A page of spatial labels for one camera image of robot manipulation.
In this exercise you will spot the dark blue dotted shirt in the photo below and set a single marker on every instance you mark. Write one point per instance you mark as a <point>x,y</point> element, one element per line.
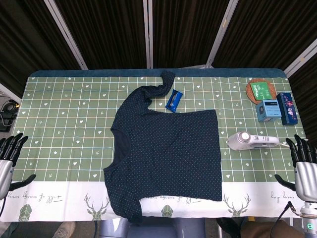
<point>161,148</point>

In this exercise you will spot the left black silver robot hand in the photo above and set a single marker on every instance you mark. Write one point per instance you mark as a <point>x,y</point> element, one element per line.
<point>6,173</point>

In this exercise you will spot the dark brown curtain panel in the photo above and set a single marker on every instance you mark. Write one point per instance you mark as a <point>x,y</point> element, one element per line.
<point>24,37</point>
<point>185,32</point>
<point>267,32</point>
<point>106,32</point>

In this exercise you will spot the white handheld steamer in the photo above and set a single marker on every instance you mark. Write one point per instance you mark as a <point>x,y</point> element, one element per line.
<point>239,143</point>

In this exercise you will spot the light blue small box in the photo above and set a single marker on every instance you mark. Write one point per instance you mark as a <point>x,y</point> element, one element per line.
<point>271,109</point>

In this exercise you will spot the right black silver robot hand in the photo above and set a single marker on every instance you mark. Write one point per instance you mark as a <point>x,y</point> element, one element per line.
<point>307,178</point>

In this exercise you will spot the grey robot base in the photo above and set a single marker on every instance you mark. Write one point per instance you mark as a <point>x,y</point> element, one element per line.
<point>158,230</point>

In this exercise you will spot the white partition post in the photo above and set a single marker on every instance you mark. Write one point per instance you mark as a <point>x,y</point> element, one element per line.
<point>220,34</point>
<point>301,59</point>
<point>148,34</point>
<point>65,34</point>
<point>10,93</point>

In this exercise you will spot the brown stool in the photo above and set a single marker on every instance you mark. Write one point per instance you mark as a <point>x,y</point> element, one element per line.
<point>262,229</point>

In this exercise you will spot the dark blue pink-print box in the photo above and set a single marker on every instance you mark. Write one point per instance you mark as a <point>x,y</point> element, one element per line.
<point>287,109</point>

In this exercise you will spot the dark teal table pad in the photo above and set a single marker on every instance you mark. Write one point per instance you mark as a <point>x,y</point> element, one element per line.
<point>99,73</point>

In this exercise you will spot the blue snack wrapper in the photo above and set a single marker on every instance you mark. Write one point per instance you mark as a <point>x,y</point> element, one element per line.
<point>174,100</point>

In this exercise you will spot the green packet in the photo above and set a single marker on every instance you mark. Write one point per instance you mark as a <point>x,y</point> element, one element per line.
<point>260,90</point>

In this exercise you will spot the brown shoe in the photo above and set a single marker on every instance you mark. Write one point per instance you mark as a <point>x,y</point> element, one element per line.
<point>64,229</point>

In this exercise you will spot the green grid deer tablecloth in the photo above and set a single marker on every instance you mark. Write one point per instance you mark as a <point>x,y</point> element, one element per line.
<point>62,111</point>

